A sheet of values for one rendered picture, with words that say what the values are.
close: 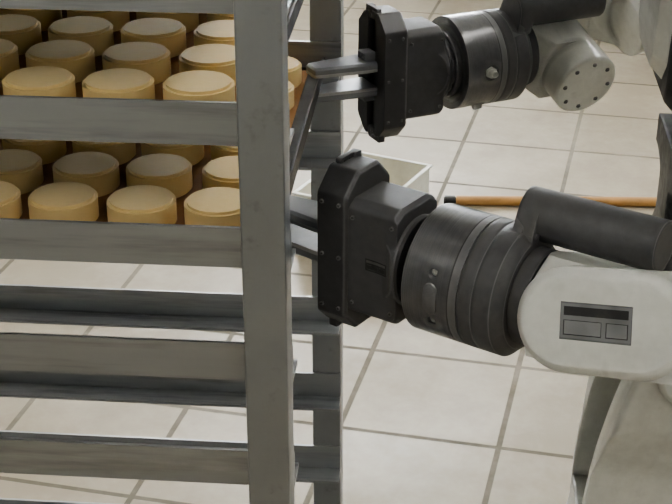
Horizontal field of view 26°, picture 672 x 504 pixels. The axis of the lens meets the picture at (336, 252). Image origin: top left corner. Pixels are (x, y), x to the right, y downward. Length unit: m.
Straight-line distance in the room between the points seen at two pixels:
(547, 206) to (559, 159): 3.05
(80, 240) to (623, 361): 0.38
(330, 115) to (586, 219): 0.53
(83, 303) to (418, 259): 0.65
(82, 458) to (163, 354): 0.11
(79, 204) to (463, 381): 1.91
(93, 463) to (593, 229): 0.42
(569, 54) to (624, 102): 3.04
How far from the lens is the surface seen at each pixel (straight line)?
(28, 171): 1.12
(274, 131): 0.93
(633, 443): 1.23
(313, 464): 1.59
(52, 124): 0.99
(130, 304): 1.52
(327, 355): 1.52
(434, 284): 0.94
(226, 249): 1.00
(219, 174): 1.09
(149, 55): 1.07
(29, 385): 1.59
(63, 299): 1.53
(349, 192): 0.97
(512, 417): 2.80
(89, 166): 1.12
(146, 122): 0.97
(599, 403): 1.34
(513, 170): 3.89
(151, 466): 1.10
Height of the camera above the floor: 1.48
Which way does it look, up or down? 26 degrees down
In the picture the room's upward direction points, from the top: straight up
